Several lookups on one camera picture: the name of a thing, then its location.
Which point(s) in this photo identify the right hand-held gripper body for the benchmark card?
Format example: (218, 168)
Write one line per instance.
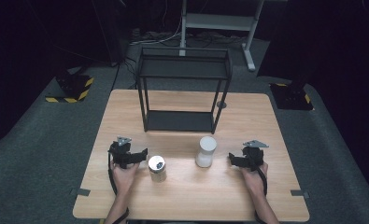
(253, 155)

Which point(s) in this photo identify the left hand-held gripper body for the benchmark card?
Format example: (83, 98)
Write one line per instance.
(120, 152)

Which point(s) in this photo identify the glass jar with metal lid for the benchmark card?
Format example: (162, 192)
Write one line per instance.
(157, 169)

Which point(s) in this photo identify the white plastic bottle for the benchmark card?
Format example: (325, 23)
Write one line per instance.
(206, 151)

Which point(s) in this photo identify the black metal shelf rack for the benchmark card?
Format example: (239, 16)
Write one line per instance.
(182, 93)

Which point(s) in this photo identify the person's right hand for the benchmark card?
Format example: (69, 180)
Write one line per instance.
(254, 182)

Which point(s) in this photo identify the person's left hand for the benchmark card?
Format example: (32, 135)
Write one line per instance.
(123, 179)

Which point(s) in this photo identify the dark round table grommet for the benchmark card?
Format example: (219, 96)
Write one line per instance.
(221, 104)

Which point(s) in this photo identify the grey tape strip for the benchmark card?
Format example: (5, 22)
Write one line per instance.
(300, 193)
(80, 192)

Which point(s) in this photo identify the black base with striped tape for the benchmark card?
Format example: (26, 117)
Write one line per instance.
(291, 96)
(71, 88)

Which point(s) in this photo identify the black upright post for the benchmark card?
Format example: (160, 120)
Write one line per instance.
(110, 31)

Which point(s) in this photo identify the grey metal stand frame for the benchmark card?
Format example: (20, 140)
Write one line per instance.
(218, 23)

